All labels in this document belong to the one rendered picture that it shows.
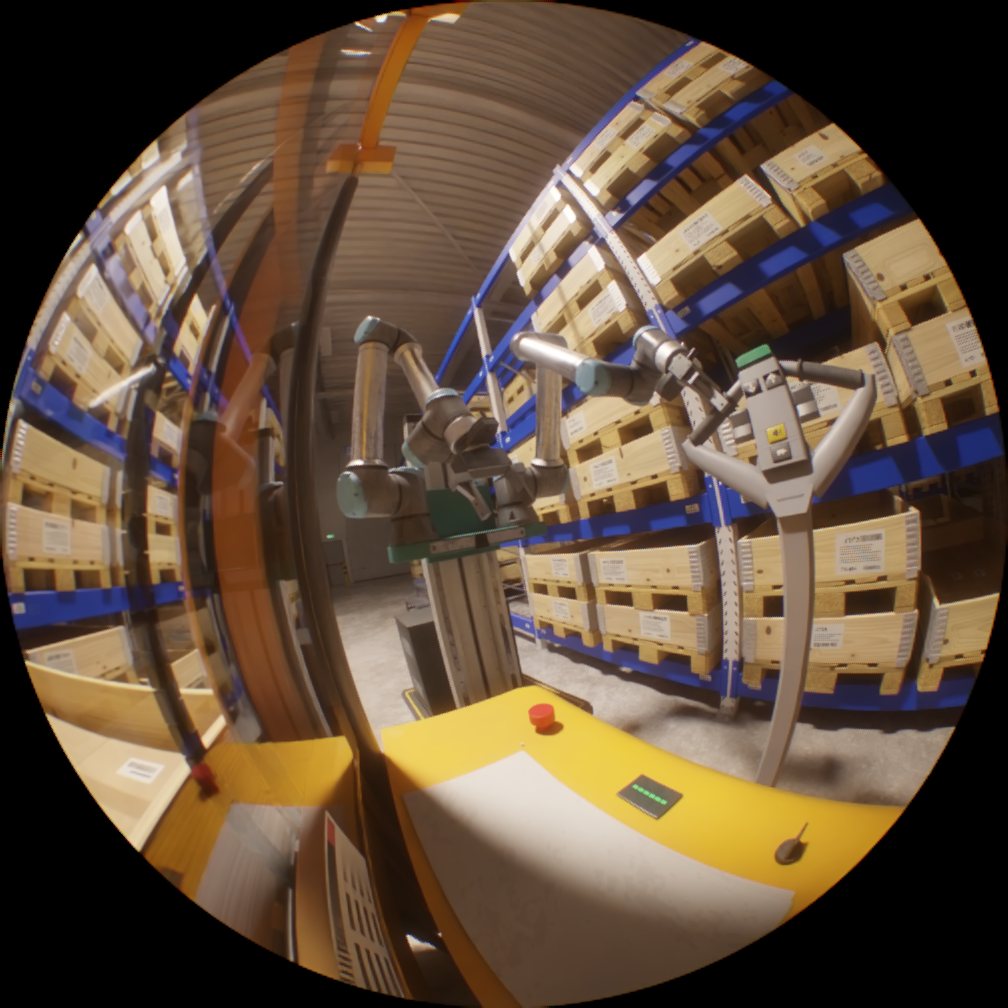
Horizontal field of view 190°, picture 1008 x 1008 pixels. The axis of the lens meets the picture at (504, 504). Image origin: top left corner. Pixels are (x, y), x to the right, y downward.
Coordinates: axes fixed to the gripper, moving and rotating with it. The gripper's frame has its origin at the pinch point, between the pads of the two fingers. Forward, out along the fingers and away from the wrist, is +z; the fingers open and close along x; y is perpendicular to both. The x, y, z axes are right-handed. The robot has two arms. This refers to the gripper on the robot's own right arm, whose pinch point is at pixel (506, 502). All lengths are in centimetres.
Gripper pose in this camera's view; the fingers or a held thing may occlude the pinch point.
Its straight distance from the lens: 64.6
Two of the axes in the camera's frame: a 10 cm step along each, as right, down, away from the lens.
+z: 5.0, 8.1, -3.1
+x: -7.2, 1.8, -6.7
